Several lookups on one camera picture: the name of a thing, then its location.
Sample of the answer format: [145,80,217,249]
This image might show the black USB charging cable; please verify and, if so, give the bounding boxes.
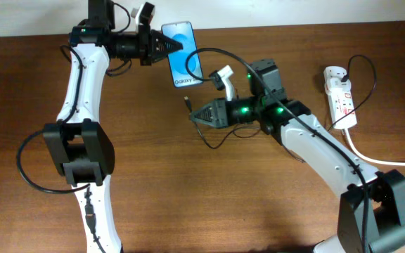
[183,54,378,163]

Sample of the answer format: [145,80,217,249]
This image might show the blue Galaxy smartphone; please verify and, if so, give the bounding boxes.
[161,21,203,88]

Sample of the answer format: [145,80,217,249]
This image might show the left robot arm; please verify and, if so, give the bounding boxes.
[43,1,183,252]

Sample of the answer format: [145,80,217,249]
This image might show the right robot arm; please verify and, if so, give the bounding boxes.
[189,59,405,253]

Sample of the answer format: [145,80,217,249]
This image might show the white USB charger plug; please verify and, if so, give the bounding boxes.
[323,66,351,95]

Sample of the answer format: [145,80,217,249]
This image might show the white power strip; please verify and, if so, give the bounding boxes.
[326,85,357,130]

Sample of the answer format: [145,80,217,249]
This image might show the white power strip cord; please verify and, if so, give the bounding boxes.
[342,128,405,169]

